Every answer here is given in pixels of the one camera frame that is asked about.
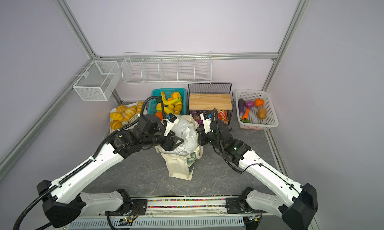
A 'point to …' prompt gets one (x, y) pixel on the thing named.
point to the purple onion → (249, 104)
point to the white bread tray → (113, 110)
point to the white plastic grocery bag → (187, 131)
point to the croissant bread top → (121, 109)
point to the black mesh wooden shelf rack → (209, 96)
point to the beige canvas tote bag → (179, 167)
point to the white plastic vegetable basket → (271, 120)
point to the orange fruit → (176, 95)
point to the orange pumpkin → (259, 102)
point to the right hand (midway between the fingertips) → (197, 130)
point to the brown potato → (262, 113)
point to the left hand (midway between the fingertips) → (177, 139)
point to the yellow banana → (169, 101)
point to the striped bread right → (139, 107)
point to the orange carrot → (246, 115)
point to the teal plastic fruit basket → (156, 92)
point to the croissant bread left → (116, 116)
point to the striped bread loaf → (129, 113)
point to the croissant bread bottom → (115, 124)
